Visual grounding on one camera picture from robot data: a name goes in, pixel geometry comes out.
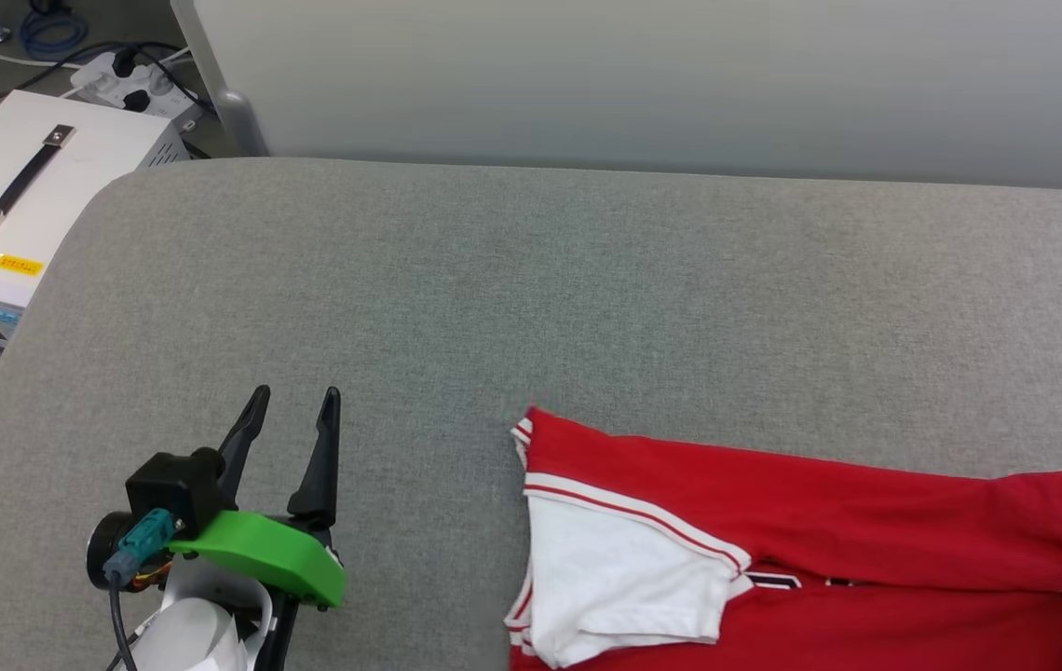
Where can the red and white garment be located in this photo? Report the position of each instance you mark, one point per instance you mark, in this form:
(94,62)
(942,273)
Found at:
(773,494)

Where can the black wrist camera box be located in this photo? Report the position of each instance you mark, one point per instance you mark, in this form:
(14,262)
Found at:
(172,485)

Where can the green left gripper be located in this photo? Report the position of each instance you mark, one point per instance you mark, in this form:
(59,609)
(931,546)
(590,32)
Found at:
(261,554)

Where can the white power strip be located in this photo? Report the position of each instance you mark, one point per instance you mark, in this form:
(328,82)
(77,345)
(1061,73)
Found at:
(107,79)

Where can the white partition panel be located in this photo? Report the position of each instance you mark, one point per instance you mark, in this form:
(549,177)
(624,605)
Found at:
(680,75)

